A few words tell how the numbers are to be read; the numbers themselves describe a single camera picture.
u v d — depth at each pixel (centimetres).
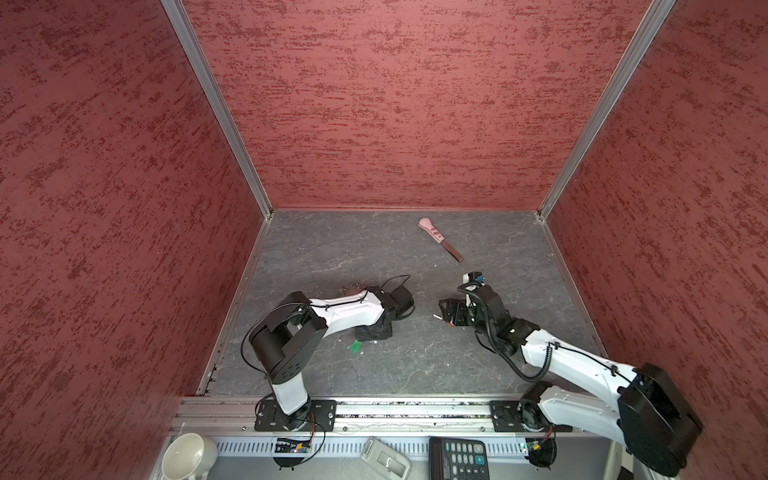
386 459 68
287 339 48
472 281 77
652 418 41
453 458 67
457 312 74
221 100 87
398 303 73
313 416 73
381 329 72
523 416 67
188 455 65
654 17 71
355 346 85
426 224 114
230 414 76
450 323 77
